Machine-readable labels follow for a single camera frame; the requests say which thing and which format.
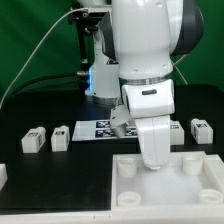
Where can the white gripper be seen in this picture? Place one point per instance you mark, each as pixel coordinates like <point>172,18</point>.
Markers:
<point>150,106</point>

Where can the white sheet with fiducial tags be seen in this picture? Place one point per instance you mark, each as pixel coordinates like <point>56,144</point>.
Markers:
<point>92,130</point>

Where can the black camera on stand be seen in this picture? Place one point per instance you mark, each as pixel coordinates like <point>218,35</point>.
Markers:
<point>90,13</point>

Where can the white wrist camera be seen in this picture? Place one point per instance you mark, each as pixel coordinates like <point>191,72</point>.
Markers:
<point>119,117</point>

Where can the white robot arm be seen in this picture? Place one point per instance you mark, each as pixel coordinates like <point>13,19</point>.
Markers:
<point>133,43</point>

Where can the white obstacle bar left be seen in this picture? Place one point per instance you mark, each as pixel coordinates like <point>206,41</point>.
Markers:
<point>3,175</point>

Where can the black camera stand pole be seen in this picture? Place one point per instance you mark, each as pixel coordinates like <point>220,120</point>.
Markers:
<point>83,53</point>

